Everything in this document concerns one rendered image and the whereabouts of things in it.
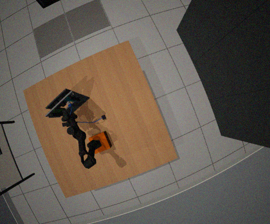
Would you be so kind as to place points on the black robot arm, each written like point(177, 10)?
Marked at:
point(80, 135)

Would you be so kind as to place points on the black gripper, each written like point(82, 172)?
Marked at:
point(67, 117)

